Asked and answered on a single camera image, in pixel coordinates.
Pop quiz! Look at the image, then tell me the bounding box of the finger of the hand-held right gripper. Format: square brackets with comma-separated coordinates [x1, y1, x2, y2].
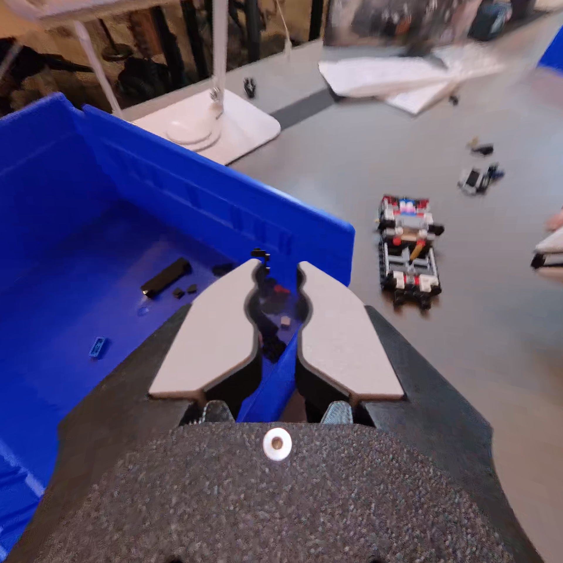
[533, 225, 563, 269]

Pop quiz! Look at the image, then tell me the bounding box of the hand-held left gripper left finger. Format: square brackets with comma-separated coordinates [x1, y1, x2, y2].
[150, 260, 263, 401]

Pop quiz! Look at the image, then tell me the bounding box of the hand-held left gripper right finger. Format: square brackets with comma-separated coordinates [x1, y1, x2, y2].
[298, 261, 405, 405]

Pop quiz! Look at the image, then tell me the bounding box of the black brick axle assembly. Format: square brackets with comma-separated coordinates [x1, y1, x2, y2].
[458, 167, 493, 194]

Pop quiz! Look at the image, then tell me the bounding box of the brick car model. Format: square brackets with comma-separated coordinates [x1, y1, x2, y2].
[379, 196, 445, 308]

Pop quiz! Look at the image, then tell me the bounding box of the large blue plastic bin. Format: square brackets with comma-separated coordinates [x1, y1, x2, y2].
[0, 93, 355, 550]

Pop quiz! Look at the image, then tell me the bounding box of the toy car set box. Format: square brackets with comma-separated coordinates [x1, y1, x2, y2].
[324, 0, 480, 46]

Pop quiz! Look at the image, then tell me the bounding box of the long black brick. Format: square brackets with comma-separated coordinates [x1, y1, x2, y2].
[141, 258, 192, 298]

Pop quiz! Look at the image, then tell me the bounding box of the white book stand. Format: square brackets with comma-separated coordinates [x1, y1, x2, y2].
[0, 0, 282, 166]

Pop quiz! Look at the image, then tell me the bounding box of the white numbered paper bag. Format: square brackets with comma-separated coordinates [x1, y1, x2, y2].
[319, 44, 506, 99]

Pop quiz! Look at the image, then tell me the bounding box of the small black box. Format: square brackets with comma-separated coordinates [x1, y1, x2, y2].
[469, 0, 513, 40]

